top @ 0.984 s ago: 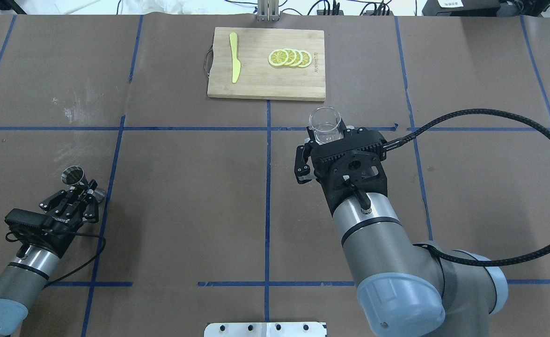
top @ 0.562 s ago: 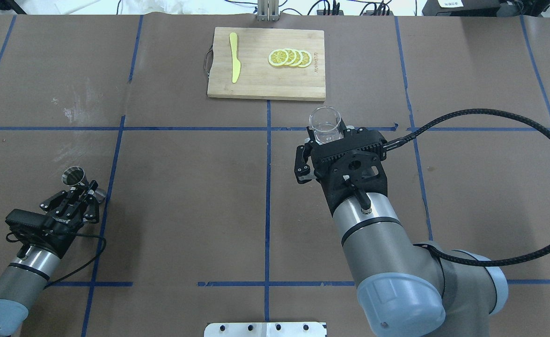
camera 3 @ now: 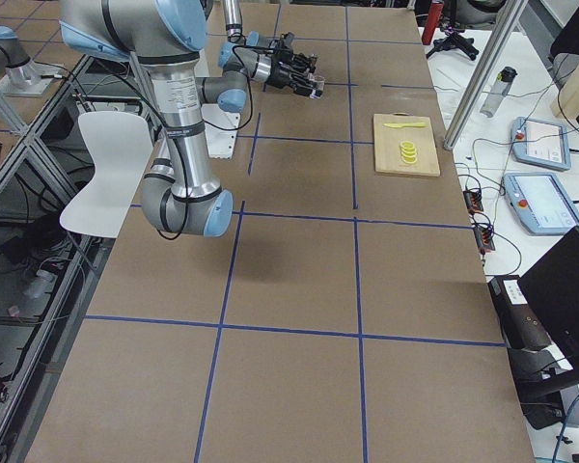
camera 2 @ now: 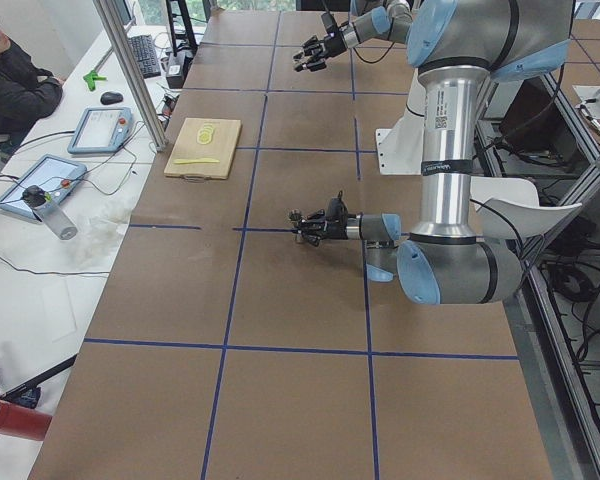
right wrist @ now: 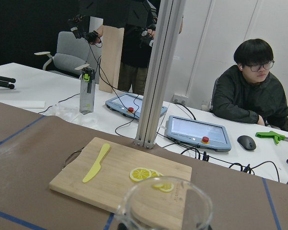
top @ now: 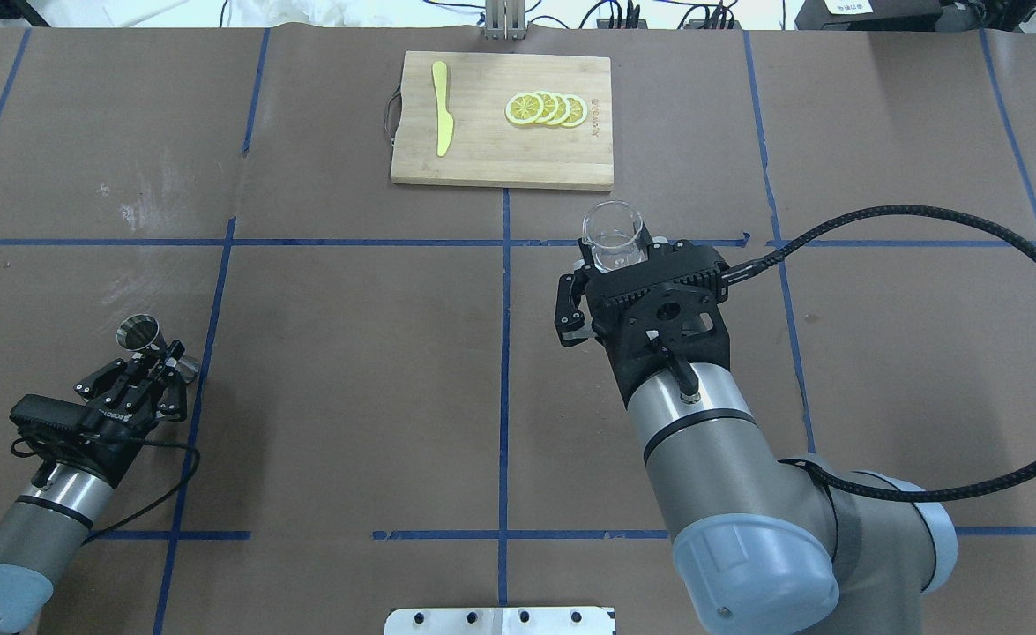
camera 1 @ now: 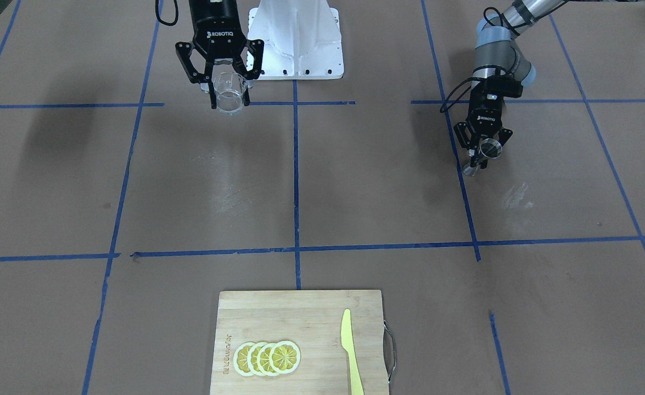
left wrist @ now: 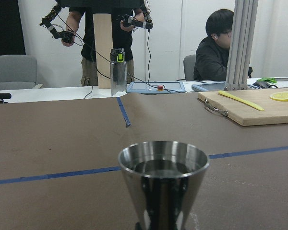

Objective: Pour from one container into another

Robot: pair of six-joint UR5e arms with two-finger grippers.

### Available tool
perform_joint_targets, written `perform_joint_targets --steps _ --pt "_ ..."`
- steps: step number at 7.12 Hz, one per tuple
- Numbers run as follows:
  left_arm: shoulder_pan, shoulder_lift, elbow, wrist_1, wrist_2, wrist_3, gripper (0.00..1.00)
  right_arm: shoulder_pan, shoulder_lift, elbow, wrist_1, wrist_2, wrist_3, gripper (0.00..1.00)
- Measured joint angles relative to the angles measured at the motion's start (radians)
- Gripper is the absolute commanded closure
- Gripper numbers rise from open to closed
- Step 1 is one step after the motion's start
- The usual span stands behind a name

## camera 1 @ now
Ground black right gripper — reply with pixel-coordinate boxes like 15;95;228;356
175;1;265;110

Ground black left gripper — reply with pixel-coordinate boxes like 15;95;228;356
453;93;514;168

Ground small glass measuring beaker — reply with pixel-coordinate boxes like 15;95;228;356
214;72;247;115

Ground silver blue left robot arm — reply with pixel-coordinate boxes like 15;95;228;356
453;1;566;177

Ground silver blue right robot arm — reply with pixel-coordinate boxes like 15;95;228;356
175;1;265;109

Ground yellow plastic knife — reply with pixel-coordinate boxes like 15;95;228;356
340;308;364;394

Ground wooden cutting board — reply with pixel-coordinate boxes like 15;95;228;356
209;290;390;394

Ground lemon slices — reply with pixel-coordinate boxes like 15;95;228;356
233;340;302;377

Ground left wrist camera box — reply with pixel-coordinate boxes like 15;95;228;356
481;75;523;98

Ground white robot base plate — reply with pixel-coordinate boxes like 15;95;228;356
247;1;345;80

